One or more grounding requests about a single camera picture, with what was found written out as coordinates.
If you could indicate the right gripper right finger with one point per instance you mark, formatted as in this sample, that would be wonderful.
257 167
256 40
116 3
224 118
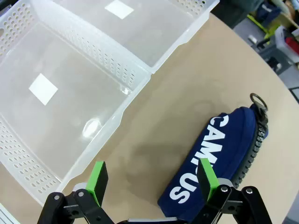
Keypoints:
210 184

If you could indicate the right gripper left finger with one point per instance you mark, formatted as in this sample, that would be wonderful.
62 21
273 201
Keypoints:
95 186

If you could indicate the navy Campus pencil case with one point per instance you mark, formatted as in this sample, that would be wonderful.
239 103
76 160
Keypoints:
224 144

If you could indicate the white perforated plastic basket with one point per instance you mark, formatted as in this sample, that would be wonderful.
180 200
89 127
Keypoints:
70 109
154 35

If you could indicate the white square sticker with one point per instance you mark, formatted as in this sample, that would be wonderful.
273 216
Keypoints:
119 9
43 88

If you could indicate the gray plastic storage bin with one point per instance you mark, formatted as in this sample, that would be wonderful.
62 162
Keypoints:
283 49

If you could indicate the red folded cloth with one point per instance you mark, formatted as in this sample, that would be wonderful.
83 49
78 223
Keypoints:
291 42

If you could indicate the navy blue bag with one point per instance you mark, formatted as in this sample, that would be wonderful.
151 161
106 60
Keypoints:
268 12

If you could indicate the green frame object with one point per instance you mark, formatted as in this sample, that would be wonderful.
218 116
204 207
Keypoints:
271 33

